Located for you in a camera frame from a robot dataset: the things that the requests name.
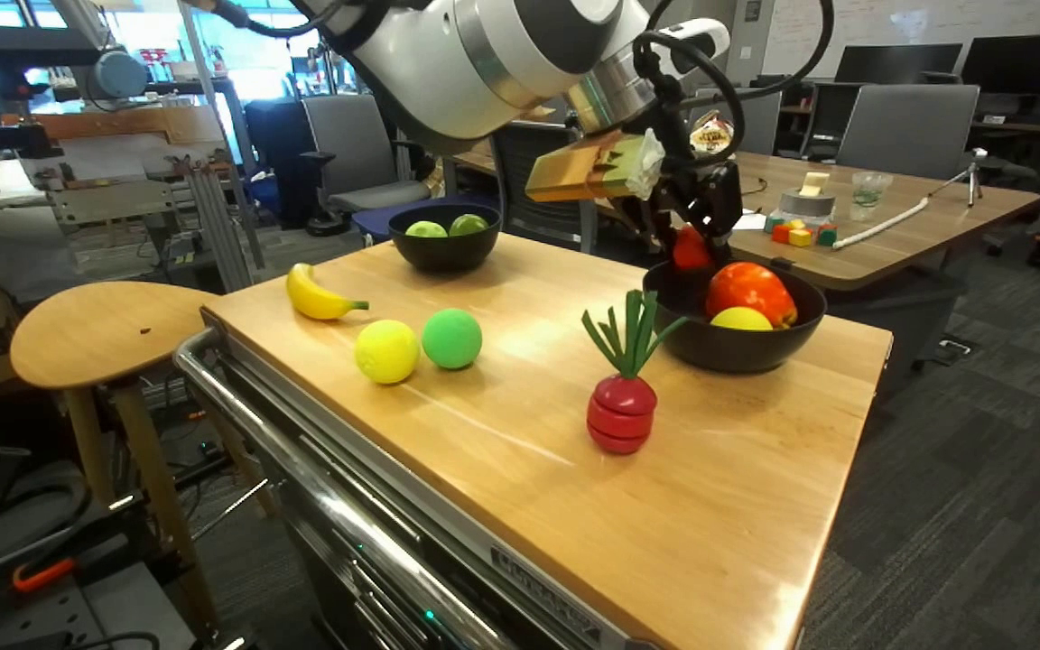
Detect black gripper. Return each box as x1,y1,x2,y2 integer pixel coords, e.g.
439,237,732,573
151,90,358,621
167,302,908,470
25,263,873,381
649,156,748,271

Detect small red textured ball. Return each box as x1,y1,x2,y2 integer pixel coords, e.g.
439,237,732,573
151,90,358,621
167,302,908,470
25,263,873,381
669,224,716,277

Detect orange red toy tomato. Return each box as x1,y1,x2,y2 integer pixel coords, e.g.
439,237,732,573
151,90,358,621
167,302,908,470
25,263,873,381
701,261,803,331

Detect yellow toy lemon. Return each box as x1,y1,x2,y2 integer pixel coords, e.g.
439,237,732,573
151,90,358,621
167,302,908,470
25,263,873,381
710,302,782,334

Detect red toy radish green leaves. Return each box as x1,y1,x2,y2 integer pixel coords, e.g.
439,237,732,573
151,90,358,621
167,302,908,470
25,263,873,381
580,290,694,458

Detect green toy pear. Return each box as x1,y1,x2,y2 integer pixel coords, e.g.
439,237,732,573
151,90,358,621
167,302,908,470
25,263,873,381
445,208,490,242

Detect beige cloth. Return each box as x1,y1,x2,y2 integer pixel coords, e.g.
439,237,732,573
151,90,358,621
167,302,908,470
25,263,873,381
690,118,738,162

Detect black plastic bowl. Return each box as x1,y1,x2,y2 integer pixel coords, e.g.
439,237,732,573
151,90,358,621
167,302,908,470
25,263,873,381
386,197,504,277
641,253,831,379

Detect clear container with yellow item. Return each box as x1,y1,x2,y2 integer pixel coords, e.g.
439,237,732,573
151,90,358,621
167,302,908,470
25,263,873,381
784,171,841,224

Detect grey office chair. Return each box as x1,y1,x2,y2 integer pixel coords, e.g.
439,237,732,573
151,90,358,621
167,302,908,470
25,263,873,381
836,84,988,183
732,84,788,159
299,90,428,230

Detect clear plastic cup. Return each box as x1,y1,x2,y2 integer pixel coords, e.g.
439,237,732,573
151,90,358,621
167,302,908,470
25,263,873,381
850,171,897,208

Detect white stick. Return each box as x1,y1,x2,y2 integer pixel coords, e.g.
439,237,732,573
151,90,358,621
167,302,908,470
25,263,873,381
831,195,936,253

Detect dark mesh office chair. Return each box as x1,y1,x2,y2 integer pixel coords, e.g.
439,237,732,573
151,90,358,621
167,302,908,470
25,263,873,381
489,118,604,248

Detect wooden conference table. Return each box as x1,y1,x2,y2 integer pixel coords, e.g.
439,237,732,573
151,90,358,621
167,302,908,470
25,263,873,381
445,129,1040,298

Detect green fuzzy ball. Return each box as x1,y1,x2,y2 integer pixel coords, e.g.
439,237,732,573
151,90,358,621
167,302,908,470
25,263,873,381
419,308,489,377

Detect black computer monitor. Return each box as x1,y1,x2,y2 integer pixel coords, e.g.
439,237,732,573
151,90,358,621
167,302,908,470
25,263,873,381
960,33,1040,102
836,44,970,86

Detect small silver tripod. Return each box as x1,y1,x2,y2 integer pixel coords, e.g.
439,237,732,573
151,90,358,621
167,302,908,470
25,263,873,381
950,143,995,208

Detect yellow fuzzy ball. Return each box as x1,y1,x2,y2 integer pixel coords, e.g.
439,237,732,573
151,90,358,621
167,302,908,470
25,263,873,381
356,318,423,390

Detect yellow toy banana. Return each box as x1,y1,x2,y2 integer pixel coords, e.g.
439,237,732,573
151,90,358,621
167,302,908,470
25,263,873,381
287,261,372,324

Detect round wooden stool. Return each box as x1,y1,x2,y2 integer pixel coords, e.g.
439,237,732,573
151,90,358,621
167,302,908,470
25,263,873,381
8,277,226,643

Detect aluminium frame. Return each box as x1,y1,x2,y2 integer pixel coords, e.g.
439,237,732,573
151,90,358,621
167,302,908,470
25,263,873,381
175,156,261,297

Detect silver cart handle bar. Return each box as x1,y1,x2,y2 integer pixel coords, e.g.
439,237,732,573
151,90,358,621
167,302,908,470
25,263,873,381
175,330,489,650

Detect orange clamp handle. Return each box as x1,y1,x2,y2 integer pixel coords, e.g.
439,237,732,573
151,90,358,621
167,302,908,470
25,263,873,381
8,556,80,599

